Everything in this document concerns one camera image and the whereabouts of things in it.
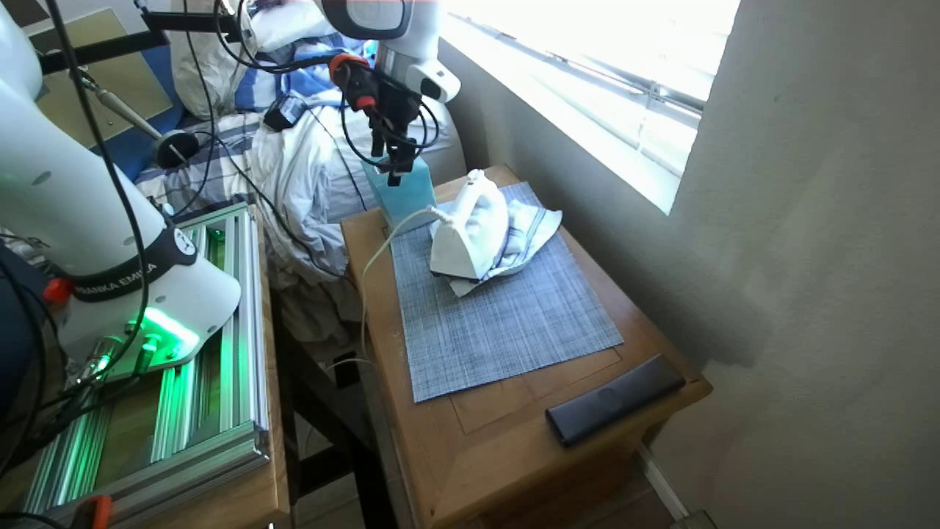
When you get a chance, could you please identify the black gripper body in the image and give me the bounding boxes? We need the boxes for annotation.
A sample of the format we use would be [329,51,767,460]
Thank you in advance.
[369,73,429,151]

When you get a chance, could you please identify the orange button at robot base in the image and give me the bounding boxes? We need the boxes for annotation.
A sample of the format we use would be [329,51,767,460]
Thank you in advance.
[40,273,76,311]

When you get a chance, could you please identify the white clothes iron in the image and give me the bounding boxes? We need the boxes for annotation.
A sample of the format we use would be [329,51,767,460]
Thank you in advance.
[426,167,514,285]

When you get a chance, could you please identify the white cloth with blue stripes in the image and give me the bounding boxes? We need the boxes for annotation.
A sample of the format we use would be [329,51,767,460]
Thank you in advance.
[443,200,568,304]

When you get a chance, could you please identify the clear plastic bag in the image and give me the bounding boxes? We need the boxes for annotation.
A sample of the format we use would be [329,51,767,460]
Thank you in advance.
[388,181,627,407]

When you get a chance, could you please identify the wooden nightstand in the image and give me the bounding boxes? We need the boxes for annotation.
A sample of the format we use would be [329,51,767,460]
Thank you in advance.
[339,163,714,529]

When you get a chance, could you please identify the black rectangular bar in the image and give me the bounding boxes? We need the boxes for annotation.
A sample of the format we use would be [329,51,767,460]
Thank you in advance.
[545,354,689,451]

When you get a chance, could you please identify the red clamp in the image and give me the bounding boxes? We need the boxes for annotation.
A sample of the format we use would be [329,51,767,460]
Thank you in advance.
[75,491,117,529]

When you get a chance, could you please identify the black wrist camera orange cables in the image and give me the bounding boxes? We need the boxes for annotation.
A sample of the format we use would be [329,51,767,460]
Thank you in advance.
[329,51,383,113]

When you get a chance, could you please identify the white iron cord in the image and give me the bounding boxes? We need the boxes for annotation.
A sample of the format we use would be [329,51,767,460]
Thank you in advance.
[357,204,439,367]

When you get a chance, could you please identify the black camera mounting rod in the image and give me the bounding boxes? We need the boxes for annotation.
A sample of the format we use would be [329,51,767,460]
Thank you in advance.
[40,6,248,73]

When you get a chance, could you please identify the aluminium frame with green light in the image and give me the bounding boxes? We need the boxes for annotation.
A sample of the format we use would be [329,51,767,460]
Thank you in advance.
[19,200,277,519]

